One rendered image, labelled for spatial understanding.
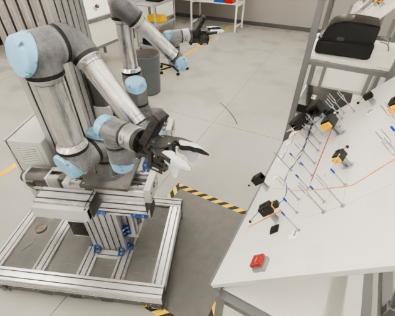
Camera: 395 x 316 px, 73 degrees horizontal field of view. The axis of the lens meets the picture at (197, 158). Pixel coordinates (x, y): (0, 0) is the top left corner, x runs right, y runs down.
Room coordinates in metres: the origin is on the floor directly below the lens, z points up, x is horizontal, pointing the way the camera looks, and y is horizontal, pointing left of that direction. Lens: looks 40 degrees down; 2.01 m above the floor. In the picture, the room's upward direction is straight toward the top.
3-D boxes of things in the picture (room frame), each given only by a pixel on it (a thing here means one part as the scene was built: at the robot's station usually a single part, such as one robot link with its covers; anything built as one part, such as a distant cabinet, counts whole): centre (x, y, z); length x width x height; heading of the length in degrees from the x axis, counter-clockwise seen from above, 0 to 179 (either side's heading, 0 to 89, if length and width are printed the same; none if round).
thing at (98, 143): (0.92, 0.41, 1.33); 0.13 x 0.12 x 0.14; 148
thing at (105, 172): (0.93, 0.40, 1.21); 0.15 x 0.15 x 0.10
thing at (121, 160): (0.69, 0.24, 1.46); 0.11 x 0.08 x 0.11; 148
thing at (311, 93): (1.72, -0.91, 1.09); 0.35 x 0.33 x 0.07; 151
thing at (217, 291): (1.03, -0.36, 0.83); 1.18 x 0.05 x 0.06; 151
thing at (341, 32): (1.69, -0.89, 1.56); 0.30 x 0.23 x 0.19; 63
